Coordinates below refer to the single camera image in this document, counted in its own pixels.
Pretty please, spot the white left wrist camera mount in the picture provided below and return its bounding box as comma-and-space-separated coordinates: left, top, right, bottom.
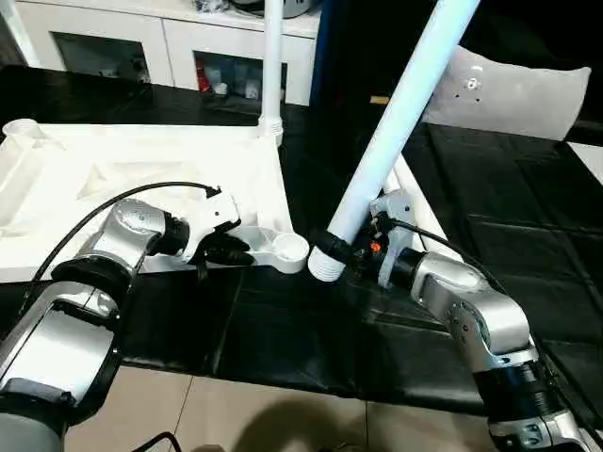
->
178, 192, 244, 265

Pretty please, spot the black crumpled bag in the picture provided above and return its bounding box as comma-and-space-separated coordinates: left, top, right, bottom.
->
192, 0, 232, 14

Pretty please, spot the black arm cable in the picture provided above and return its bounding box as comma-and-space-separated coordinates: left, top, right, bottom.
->
388, 217, 603, 429
23, 182, 222, 293

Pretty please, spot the black mat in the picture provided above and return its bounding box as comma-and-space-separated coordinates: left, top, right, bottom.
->
0, 63, 603, 415

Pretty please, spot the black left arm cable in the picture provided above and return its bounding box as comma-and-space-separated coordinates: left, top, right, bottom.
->
23, 182, 222, 293

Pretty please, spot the white cabinet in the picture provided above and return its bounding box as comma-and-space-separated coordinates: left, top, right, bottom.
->
0, 0, 317, 107

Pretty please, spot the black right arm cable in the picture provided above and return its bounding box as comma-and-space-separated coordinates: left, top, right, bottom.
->
388, 217, 603, 429

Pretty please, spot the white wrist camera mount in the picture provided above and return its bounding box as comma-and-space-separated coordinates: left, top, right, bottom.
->
178, 192, 244, 265
369, 191, 416, 288

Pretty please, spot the black bar pink mark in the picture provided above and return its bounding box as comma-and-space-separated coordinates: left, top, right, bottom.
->
573, 120, 603, 142

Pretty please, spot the grey helmet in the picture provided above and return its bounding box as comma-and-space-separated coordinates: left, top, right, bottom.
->
230, 0, 324, 20

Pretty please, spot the white flat board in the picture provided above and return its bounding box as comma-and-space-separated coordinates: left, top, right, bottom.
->
569, 140, 603, 185

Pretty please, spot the grey pillow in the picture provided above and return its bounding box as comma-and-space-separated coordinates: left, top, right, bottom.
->
423, 44, 593, 141

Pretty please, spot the white plastic table top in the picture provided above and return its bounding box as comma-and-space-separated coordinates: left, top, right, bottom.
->
0, 119, 311, 283

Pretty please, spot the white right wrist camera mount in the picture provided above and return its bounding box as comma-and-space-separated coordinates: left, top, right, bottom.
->
369, 191, 416, 288

